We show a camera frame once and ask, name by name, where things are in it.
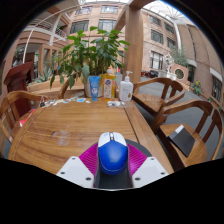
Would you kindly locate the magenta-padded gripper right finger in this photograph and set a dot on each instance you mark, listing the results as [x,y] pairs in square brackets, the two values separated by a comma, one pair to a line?
[148,170]

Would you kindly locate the black notebook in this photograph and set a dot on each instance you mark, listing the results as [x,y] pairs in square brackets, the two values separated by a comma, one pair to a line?
[181,140]

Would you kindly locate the blue tube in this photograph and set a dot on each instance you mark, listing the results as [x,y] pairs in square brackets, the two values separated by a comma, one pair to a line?
[94,87]

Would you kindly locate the white pump bottle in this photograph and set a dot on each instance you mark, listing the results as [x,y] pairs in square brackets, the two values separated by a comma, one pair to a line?
[126,90]

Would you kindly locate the blue and white computer mouse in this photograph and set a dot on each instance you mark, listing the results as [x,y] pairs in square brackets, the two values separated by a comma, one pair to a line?
[112,156]

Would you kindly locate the white figure statue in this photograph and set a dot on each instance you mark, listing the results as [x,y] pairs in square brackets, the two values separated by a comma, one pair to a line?
[169,62]

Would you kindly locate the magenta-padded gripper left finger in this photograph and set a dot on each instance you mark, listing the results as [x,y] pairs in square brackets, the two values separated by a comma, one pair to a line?
[75,170]

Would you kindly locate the yellow liquid bottle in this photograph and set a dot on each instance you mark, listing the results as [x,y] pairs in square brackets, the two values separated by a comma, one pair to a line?
[109,86]

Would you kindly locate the clear plastic packet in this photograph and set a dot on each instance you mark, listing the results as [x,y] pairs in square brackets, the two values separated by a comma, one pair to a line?
[115,104]

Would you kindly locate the yellow flowering plant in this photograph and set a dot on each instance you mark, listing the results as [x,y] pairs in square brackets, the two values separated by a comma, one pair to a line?
[197,87]

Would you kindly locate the dark red wooden lectern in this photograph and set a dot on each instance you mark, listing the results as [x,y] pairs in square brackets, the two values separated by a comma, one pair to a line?
[18,78]

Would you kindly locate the green plant in white pot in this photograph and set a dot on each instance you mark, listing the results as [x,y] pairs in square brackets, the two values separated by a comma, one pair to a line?
[90,50]

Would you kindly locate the wooden armchair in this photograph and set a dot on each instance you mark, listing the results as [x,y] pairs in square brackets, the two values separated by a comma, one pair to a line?
[8,103]
[150,100]
[173,133]
[63,87]

